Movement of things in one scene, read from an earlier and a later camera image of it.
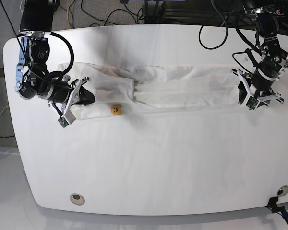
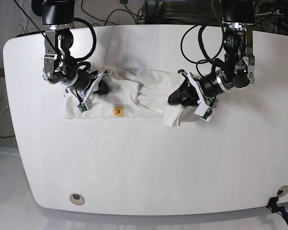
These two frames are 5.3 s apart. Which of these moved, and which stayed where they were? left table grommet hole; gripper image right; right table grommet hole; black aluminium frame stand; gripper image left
Moved: gripper image left; gripper image right
Stayed: black aluminium frame stand; right table grommet hole; left table grommet hole
